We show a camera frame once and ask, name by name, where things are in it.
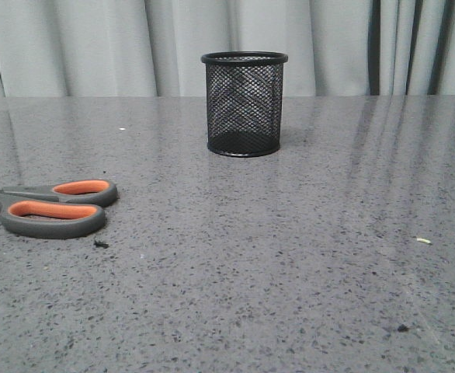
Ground black mesh pen cup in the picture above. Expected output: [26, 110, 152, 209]
[200, 51, 288, 157]

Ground black debris crumb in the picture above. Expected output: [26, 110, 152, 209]
[94, 240, 109, 249]
[397, 324, 409, 333]

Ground grey pleated curtain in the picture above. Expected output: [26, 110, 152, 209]
[0, 1, 455, 97]

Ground black debris crumb left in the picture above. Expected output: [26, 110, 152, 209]
[94, 240, 109, 249]

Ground black debris crumb right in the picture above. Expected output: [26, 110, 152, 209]
[397, 324, 409, 333]

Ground grey orange handled scissors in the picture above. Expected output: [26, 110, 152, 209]
[0, 179, 118, 239]

